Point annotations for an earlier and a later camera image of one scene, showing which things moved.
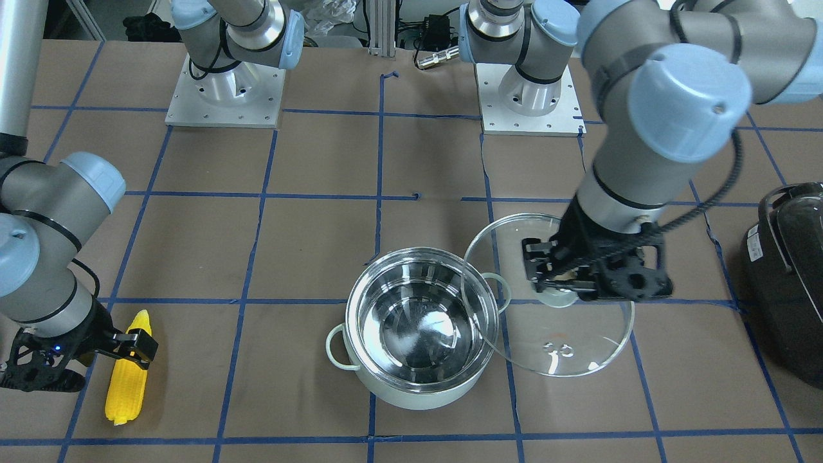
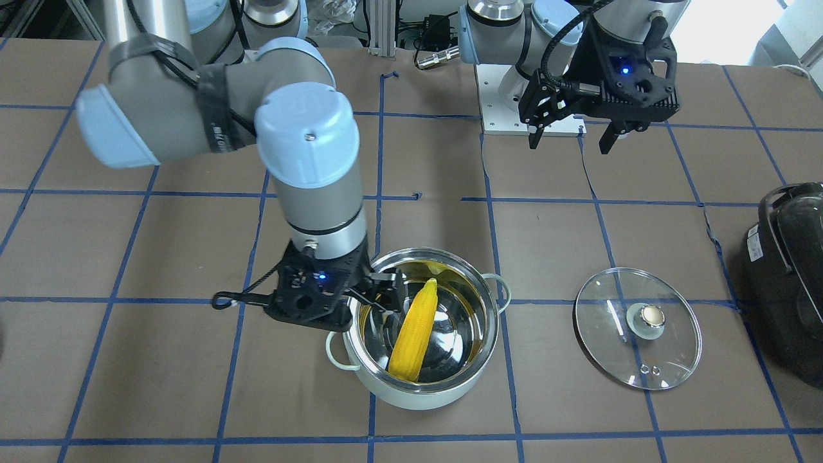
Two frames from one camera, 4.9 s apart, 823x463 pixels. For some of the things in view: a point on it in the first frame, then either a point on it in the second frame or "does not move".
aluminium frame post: [382, 28] does not move
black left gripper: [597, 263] -> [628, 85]
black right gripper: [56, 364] -> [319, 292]
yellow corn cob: [127, 381] -> [413, 333]
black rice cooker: [782, 273] does not move
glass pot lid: [514, 322] -> [636, 328]
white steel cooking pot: [420, 326] does not move
